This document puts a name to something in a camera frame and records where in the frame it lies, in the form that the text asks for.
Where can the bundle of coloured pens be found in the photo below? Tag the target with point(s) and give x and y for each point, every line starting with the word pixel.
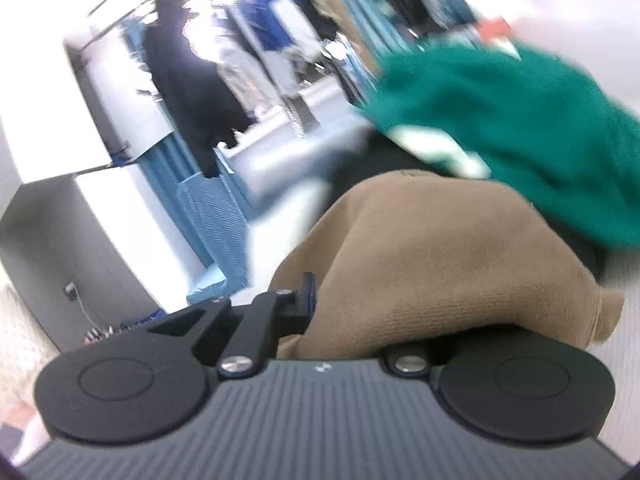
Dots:
pixel 100 334

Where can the red item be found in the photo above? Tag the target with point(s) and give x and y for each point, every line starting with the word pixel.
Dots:
pixel 496 29

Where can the green cloth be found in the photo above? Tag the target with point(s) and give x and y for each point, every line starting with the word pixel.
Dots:
pixel 525 125

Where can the black hanging coat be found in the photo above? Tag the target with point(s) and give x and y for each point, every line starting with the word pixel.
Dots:
pixel 195 85

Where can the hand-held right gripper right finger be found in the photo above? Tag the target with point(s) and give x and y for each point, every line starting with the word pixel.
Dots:
pixel 409 362

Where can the blue mesh chair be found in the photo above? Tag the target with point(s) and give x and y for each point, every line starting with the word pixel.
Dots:
pixel 215 230

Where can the brown hanging garment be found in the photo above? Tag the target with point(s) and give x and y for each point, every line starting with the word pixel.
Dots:
pixel 335 10

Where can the brown sweater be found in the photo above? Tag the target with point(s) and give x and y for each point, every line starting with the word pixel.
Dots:
pixel 425 260

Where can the white hanging garment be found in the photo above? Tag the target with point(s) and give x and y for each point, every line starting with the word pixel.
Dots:
pixel 250 70

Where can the blue curtain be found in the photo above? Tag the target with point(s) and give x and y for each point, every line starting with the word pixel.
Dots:
pixel 170 195

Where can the white quilted headboard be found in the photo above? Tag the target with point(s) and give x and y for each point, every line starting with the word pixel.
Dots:
pixel 22 330

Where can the blue hanging garment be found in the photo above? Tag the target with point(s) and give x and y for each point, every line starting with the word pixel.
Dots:
pixel 275 5

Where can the clothes pile on shelf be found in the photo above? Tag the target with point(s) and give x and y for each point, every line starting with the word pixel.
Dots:
pixel 365 35

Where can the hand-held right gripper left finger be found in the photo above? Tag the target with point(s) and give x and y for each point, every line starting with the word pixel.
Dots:
pixel 305 305

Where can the black cloth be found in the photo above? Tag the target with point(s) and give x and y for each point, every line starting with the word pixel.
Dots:
pixel 350 160

